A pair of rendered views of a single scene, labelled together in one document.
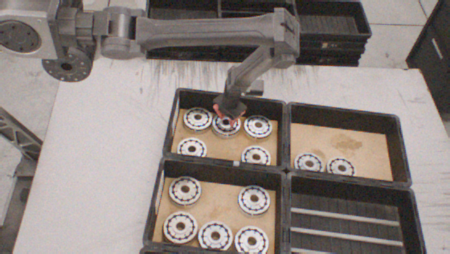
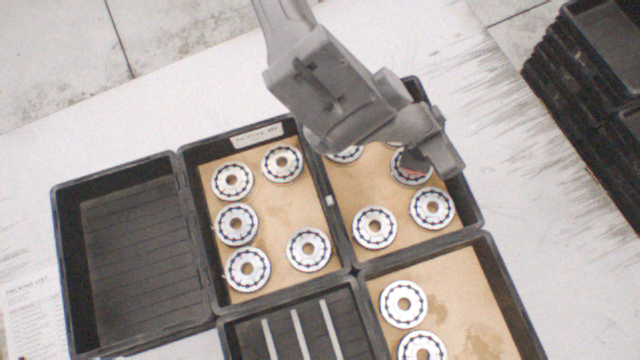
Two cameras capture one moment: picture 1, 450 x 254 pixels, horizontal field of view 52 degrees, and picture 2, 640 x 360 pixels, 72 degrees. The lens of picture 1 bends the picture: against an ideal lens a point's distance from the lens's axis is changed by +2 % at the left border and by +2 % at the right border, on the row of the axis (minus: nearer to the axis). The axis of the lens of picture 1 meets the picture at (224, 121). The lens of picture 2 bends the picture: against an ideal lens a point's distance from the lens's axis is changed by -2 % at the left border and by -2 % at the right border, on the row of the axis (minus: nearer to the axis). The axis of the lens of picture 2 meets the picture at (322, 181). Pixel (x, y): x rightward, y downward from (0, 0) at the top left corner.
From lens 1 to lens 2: 0.87 m
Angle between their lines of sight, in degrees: 40
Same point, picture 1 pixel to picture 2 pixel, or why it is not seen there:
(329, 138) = (479, 321)
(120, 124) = (369, 60)
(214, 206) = (282, 207)
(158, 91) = (446, 71)
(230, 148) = (380, 188)
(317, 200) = (358, 336)
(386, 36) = not seen: outside the picture
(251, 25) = (278, 17)
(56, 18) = not seen: outside the picture
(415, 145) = not seen: outside the picture
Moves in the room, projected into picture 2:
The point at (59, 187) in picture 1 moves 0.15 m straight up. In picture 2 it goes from (262, 52) to (253, 19)
